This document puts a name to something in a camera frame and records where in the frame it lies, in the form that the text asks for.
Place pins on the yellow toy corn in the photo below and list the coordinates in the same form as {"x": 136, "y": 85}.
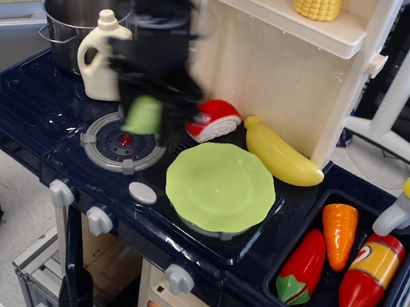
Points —
{"x": 320, "y": 10}

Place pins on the navy toy kitchen counter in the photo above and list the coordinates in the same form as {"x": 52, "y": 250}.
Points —
{"x": 44, "y": 110}

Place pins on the yellow toy banana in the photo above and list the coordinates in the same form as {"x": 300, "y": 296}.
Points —
{"x": 283, "y": 161}

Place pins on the green toy pear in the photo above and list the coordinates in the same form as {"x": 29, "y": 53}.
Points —
{"x": 144, "y": 116}

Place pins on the red toy chili pepper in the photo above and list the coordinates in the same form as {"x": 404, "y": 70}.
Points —
{"x": 300, "y": 275}

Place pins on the stainless steel pot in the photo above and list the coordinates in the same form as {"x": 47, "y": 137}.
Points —
{"x": 69, "y": 21}

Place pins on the red toy ketchup bottle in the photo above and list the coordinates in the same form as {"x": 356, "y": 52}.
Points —
{"x": 371, "y": 272}

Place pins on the grey toy stove burner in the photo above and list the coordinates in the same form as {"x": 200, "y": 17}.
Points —
{"x": 109, "y": 147}

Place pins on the grey right stove knob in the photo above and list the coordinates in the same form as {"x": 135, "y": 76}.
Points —
{"x": 179, "y": 279}

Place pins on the grey middle stove knob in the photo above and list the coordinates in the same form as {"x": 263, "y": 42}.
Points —
{"x": 99, "y": 222}

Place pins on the grey left stove knob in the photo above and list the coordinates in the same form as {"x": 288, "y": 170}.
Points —
{"x": 61, "y": 194}

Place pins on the cream toy detergent jug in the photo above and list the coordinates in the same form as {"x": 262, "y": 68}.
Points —
{"x": 93, "y": 58}

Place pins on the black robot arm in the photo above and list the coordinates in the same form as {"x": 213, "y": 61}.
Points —
{"x": 163, "y": 15}

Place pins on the white stand pole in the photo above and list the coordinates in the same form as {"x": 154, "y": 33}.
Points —
{"x": 379, "y": 130}

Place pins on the cream toy kitchen cabinet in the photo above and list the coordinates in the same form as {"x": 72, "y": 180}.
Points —
{"x": 301, "y": 77}

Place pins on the orange toy carrot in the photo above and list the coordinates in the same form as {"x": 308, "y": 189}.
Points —
{"x": 339, "y": 223}

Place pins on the red white toy sushi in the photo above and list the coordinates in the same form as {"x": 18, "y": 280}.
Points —
{"x": 215, "y": 118}

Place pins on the grey yellow toy faucet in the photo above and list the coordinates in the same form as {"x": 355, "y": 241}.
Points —
{"x": 396, "y": 216}

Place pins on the grey stove knob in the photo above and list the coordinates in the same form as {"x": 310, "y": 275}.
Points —
{"x": 179, "y": 279}
{"x": 99, "y": 222}
{"x": 61, "y": 194}

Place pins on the grey oval button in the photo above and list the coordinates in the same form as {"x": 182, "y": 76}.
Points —
{"x": 142, "y": 193}

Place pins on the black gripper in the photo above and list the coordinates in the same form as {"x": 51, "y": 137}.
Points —
{"x": 155, "y": 63}

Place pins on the green plastic plate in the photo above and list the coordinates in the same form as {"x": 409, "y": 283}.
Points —
{"x": 220, "y": 188}

